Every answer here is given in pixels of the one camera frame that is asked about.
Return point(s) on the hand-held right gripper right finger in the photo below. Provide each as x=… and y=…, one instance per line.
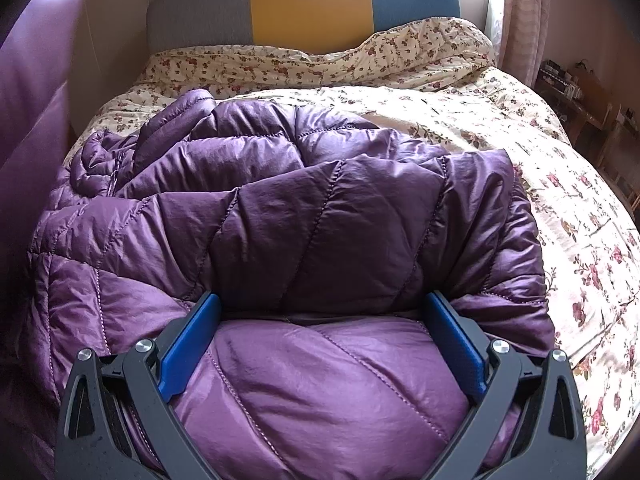
x=457, y=345

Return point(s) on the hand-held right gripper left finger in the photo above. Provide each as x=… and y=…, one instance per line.
x=192, y=345

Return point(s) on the purple quilted puffer jacket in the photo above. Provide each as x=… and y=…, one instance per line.
x=310, y=220

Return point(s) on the large-flower floral bedspread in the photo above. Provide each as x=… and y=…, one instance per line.
x=565, y=210

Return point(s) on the wooden chair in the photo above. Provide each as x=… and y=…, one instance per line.
x=622, y=145

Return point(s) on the wooden desk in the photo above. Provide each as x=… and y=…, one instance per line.
x=570, y=95

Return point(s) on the floral pillow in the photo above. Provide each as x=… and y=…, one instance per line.
x=310, y=62

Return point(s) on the pink patterned curtain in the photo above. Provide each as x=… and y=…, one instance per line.
x=525, y=15

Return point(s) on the grey yellow teal headboard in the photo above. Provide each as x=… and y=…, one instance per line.
x=310, y=5

